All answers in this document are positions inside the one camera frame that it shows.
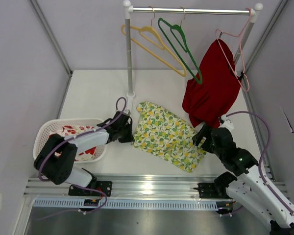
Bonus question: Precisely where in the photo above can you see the lemon print skirt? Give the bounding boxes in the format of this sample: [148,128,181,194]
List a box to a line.
[132,101,207,173]

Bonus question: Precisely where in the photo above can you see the green clothes hanger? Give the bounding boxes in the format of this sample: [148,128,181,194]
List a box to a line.
[157,18,203,85]

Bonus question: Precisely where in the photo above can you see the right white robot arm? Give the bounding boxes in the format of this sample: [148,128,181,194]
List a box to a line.
[192,125,294,235]

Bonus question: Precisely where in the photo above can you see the aluminium mounting rail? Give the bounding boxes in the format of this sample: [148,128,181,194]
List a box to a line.
[24,174,216,198]

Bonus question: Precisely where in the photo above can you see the yellow clothes hanger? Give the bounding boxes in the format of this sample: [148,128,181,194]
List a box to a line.
[121,5,187,77]

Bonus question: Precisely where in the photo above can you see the white perforated plastic basket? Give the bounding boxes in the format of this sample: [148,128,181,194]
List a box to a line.
[33,118,107,165]

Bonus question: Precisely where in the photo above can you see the red poppy print cloth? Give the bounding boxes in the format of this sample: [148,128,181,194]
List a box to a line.
[49,125,96,162]

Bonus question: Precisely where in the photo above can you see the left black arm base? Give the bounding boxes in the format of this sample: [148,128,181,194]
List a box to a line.
[67,167,112,197]

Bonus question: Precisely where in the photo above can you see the white slotted cable duct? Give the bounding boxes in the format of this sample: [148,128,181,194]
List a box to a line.
[33,197,219,211]

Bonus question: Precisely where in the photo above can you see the white metal clothes rack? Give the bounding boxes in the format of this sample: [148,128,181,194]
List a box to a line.
[123,0,263,110]

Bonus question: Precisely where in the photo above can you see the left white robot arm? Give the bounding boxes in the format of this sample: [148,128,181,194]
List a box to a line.
[34,111,134,196]

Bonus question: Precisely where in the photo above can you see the red skirt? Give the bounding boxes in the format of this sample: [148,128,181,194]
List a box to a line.
[182,40,241,128]

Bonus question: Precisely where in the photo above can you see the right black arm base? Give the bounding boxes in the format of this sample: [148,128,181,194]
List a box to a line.
[193,172,237,199]

